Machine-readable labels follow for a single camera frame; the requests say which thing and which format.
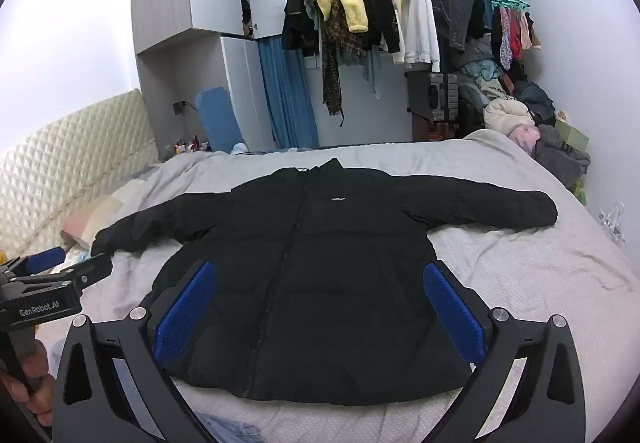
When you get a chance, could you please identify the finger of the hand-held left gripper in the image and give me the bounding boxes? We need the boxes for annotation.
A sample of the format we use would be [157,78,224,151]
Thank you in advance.
[60,252,114,293]
[0,246,67,277]

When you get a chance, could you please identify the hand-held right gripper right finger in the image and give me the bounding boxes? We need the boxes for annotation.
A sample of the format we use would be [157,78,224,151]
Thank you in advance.
[423,260,587,443]

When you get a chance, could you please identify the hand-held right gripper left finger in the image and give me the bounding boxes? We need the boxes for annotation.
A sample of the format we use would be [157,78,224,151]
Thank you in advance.
[50,259,219,443]

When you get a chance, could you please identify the black puffer jacket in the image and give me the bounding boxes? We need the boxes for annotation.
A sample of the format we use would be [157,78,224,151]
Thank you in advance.
[92,159,559,407]

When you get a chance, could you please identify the pile of mixed clothes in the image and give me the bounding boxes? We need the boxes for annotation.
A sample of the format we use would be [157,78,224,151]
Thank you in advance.
[459,33,557,134]

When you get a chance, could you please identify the person's left hand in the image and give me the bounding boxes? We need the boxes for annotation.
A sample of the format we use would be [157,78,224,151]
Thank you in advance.
[0,340,54,430]

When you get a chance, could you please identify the pale patterned pillow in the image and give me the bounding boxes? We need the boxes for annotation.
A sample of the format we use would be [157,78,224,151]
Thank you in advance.
[60,195,147,265]

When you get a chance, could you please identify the bed with grey sheet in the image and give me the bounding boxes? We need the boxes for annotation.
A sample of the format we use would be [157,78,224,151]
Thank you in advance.
[35,129,640,443]

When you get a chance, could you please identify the cream quilted headboard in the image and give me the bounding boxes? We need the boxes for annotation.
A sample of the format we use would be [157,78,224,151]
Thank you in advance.
[0,88,161,261]

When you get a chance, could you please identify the light blue jeans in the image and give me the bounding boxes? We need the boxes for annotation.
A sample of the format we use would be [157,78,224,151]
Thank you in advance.
[192,413,262,443]

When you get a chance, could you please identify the cluster of small bedside bottles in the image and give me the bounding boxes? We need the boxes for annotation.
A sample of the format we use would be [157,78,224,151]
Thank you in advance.
[172,135,213,156]

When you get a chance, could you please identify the white plastic hangers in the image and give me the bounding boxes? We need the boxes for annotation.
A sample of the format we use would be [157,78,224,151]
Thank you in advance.
[597,202,627,244]

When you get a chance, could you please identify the pink garment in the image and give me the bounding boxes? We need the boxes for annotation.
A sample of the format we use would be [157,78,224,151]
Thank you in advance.
[507,123,542,156]

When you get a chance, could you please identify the dark grey garment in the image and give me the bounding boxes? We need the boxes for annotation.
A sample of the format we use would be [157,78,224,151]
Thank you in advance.
[532,125,592,186]

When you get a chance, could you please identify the green box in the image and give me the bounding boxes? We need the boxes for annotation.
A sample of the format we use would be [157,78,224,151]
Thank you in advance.
[552,115,591,154]

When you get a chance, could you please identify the black storage crate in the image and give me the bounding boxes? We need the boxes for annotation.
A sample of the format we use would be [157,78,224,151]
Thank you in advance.
[406,70,461,124]

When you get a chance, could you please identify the blue curtain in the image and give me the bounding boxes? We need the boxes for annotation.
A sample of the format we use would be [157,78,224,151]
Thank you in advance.
[257,40,321,150]

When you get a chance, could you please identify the light blue hanging pants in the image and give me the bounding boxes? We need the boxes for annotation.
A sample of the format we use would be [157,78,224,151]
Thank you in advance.
[362,48,384,100]

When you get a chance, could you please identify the leopard print scarf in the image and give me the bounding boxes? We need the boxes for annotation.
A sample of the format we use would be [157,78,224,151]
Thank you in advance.
[320,0,367,116]

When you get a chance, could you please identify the hanging small colourful garments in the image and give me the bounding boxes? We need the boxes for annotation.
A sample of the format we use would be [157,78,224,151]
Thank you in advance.
[492,5,542,72]

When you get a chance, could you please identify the white hoodie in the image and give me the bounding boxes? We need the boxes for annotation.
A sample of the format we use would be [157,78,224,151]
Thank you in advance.
[397,0,441,66]

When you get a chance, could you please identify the black printed jacket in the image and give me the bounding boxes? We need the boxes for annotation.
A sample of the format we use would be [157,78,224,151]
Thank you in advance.
[357,0,408,54]

